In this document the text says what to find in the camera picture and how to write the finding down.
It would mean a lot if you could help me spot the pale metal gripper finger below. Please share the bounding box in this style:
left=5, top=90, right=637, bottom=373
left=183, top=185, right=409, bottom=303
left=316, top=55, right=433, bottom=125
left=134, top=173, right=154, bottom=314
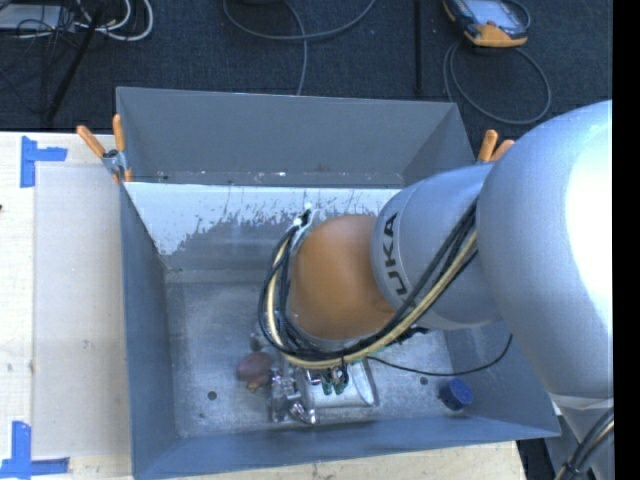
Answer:
left=270, top=372, right=302, bottom=400
left=270, top=396, right=318, bottom=425

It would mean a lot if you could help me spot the red toy fruit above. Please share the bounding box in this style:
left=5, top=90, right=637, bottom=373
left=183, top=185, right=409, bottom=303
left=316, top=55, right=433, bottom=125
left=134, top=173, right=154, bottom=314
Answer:
left=235, top=351, right=275, bottom=395

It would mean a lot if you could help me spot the grey metal bin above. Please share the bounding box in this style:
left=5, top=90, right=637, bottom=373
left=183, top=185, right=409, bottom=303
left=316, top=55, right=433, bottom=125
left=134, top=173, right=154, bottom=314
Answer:
left=114, top=85, right=562, bottom=480

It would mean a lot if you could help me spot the blue round cap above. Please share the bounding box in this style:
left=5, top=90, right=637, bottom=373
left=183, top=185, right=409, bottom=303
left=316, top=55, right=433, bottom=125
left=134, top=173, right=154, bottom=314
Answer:
left=438, top=378, right=475, bottom=412

